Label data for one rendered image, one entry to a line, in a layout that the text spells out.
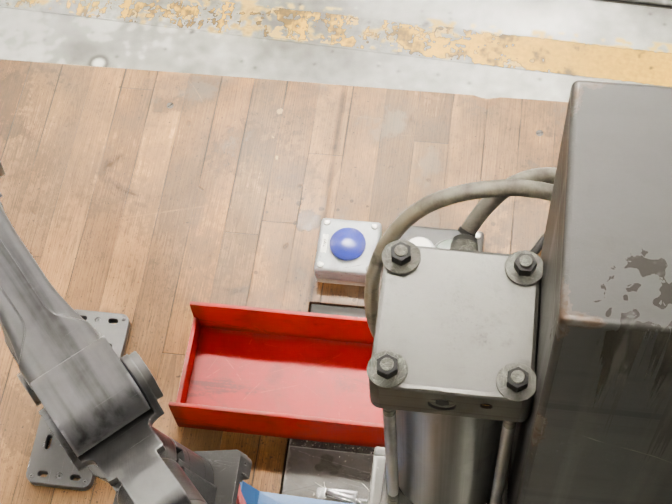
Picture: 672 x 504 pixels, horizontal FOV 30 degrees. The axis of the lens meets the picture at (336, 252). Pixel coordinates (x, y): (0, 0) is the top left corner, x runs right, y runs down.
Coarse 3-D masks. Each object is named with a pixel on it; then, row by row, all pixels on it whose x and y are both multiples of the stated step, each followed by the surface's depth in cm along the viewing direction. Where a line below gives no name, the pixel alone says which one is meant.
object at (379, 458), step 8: (376, 448) 100; (384, 448) 100; (376, 456) 100; (384, 456) 100; (376, 464) 100; (384, 464) 100; (376, 472) 100; (376, 480) 99; (376, 488) 99; (376, 496) 99
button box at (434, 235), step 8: (408, 232) 139; (416, 232) 139; (424, 232) 139; (432, 232) 139; (440, 232) 139; (448, 232) 139; (456, 232) 139; (480, 232) 139; (408, 240) 138; (432, 240) 138; (440, 240) 138; (480, 240) 138; (480, 248) 138; (536, 248) 139
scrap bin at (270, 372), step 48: (192, 336) 134; (240, 336) 137; (288, 336) 136; (336, 336) 135; (192, 384) 134; (240, 384) 134; (288, 384) 134; (336, 384) 133; (240, 432) 131; (288, 432) 130; (336, 432) 128
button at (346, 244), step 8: (336, 232) 139; (344, 232) 139; (352, 232) 139; (360, 232) 139; (336, 240) 138; (344, 240) 138; (352, 240) 138; (360, 240) 138; (336, 248) 138; (344, 248) 138; (352, 248) 138; (360, 248) 138; (336, 256) 138; (344, 256) 137; (352, 256) 137
